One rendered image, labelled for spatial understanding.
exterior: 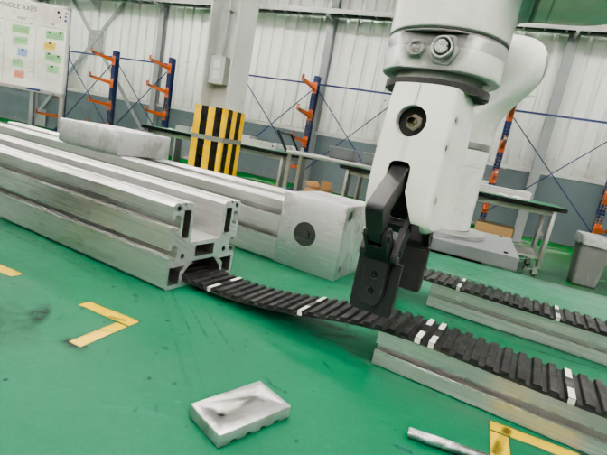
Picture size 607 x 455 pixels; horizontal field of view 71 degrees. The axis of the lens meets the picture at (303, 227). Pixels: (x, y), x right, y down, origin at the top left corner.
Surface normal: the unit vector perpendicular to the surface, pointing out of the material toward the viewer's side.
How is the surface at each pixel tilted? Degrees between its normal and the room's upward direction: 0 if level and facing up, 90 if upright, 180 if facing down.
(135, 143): 90
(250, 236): 90
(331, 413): 0
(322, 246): 90
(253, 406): 0
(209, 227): 90
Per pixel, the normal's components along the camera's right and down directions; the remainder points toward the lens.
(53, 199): -0.48, 0.08
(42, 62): -0.05, 0.18
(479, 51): 0.23, 0.22
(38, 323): 0.18, -0.96
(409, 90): -0.56, -0.18
